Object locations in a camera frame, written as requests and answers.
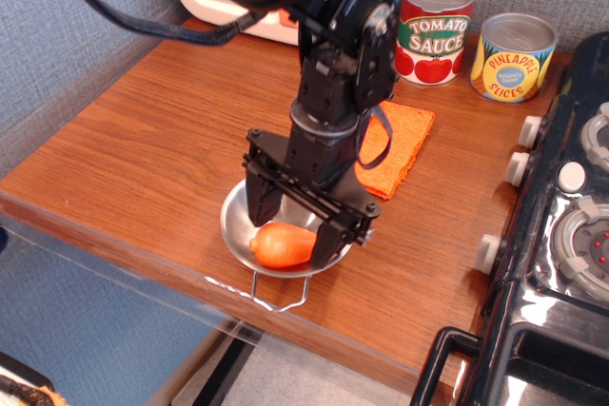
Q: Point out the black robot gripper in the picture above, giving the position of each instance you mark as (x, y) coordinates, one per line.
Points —
(315, 167)

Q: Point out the orange plastic toy carrot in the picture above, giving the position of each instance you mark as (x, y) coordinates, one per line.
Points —
(279, 245)

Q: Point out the small steel two-handled bowl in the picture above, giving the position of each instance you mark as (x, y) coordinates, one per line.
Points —
(237, 230)

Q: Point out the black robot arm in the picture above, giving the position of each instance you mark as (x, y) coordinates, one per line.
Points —
(346, 55)

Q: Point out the orange folded cloth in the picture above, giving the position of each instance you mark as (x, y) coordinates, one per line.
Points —
(410, 127)

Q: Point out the tomato sauce toy can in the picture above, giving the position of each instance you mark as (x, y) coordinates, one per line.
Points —
(431, 39)

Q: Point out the pineapple slices toy can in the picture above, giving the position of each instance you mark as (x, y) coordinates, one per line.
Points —
(513, 55)

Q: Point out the black toy stove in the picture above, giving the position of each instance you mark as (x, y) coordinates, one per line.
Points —
(544, 338)

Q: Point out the orange fuzzy object bottom left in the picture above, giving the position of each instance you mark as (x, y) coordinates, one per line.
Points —
(33, 396)

